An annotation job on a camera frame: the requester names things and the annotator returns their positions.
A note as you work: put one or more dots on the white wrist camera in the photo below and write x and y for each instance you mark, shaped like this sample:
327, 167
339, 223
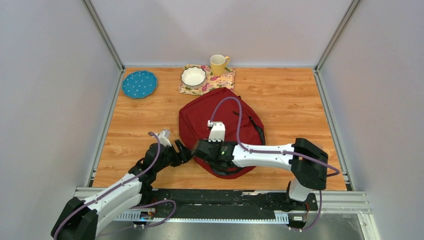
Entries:
163, 137
217, 131

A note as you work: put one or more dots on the blue polka dot plate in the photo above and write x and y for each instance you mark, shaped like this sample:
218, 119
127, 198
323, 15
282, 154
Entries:
139, 84

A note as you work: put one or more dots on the floral serving tray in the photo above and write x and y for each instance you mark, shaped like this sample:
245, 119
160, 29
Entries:
227, 80

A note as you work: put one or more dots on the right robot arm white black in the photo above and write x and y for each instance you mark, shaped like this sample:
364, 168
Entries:
306, 161

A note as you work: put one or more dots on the yellow mug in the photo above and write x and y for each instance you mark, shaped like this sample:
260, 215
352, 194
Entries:
218, 63

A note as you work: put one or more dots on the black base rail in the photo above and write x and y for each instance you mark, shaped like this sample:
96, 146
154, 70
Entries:
224, 206

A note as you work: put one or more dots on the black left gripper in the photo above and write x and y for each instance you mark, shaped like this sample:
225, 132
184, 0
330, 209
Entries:
183, 156

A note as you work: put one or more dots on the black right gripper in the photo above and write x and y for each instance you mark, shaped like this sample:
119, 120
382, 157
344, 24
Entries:
211, 143

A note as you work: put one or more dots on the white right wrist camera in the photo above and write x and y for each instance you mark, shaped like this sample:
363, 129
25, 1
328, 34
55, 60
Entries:
217, 131

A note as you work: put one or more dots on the red backpack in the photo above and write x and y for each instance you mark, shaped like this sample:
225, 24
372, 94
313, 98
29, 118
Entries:
193, 118

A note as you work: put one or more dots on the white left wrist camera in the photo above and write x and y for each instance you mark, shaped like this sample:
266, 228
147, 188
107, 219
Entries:
163, 137

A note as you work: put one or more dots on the white scalloped bowl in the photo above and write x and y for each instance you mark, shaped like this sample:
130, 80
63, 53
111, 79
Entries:
193, 77

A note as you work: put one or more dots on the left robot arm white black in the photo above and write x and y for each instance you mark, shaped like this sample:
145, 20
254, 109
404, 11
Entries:
84, 219

